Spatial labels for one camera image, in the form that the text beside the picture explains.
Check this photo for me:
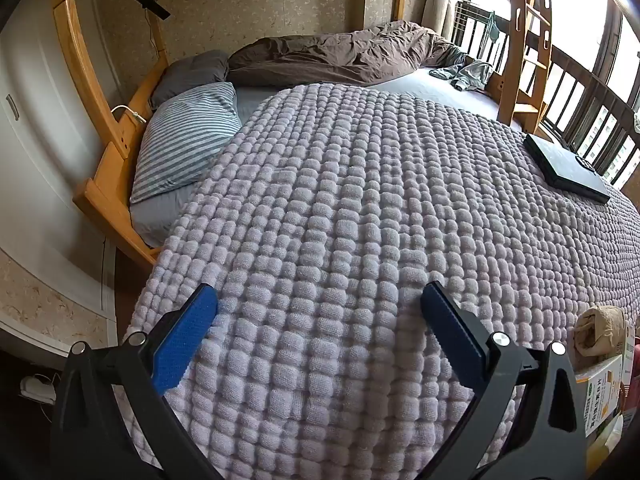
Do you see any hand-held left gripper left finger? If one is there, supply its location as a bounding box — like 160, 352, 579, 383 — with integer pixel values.
50, 282, 221, 480

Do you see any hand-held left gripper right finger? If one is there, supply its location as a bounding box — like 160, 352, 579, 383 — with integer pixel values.
420, 281, 588, 480

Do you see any white power strip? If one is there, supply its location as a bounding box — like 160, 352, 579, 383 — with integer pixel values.
19, 372, 58, 403

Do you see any white orange medicine box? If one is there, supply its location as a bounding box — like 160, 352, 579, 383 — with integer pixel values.
574, 355, 626, 438

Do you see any lilac waffle blanket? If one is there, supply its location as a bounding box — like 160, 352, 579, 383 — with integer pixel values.
117, 82, 640, 480

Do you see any black flat case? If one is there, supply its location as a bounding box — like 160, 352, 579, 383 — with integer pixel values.
524, 132, 612, 205

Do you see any striped pillow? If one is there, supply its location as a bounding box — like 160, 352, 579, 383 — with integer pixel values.
131, 81, 243, 204

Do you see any grey bed sheet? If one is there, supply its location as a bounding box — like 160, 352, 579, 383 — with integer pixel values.
129, 66, 506, 248

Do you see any white wardrobe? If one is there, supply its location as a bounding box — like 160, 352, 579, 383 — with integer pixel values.
0, 0, 121, 361

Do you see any grey garment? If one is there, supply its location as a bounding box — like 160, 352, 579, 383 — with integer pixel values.
430, 45, 496, 93

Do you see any grey pillow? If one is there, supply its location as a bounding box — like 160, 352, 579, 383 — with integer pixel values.
150, 50, 231, 110

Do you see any wooden ladder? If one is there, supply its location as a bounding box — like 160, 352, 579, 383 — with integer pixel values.
502, 0, 556, 133

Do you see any black balcony railing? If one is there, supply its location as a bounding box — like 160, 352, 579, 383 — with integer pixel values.
450, 0, 640, 191

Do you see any brown duvet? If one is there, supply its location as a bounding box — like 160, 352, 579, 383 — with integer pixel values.
227, 21, 463, 87

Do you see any white curtain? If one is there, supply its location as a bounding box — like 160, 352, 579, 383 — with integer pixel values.
422, 0, 466, 41

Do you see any white cable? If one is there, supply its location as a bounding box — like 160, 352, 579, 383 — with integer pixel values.
110, 105, 146, 123

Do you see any black wall bracket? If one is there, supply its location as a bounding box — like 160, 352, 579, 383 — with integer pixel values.
125, 0, 171, 56

